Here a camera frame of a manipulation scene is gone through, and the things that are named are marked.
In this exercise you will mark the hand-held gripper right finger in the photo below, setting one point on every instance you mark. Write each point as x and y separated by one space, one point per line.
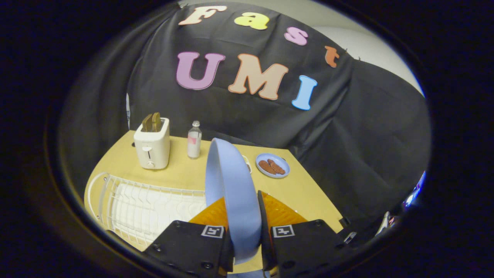
305 247

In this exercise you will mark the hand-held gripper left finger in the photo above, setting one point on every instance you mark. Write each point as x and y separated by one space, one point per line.
193 247

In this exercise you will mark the light blue plate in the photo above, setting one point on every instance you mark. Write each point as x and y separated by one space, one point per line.
234 200

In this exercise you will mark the small blue plate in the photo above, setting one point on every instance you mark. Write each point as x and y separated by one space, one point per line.
273 166

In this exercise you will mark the brown sausage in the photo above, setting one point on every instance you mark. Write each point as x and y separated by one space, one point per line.
276 166
266 167

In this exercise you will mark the clear plastic bottle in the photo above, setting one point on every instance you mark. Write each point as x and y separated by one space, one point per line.
194 143

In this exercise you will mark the white toaster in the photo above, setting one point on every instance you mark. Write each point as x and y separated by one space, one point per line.
153 148

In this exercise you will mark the brown toast slice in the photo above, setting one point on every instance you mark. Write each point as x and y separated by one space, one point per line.
147 122
156 121

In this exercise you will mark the black backdrop cloth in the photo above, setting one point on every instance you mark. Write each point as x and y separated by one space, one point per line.
270 116

